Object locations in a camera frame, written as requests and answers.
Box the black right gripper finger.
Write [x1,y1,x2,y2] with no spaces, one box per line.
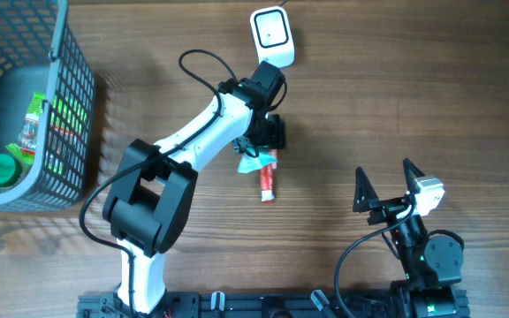
[403,158,425,193]
[353,167,380,213]

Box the light blue snack packet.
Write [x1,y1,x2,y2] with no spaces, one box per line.
[237,150,277,174]

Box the red stick sachet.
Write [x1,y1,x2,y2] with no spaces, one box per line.
[260,149,277,203]

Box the green snack bag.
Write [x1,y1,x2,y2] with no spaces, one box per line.
[6,92,87,173]

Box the green lid jar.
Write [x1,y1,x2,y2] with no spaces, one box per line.
[0,154,23,188]

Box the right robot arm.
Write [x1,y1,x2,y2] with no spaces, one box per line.
[353,159,470,317]

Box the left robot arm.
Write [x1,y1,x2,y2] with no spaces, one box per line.
[103,62,286,317]

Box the white barcode scanner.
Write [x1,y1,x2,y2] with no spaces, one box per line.
[249,5,295,68]

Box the grey plastic mesh basket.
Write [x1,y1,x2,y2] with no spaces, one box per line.
[0,0,95,211]

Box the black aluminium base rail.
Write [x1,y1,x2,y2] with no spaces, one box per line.
[76,289,471,318]

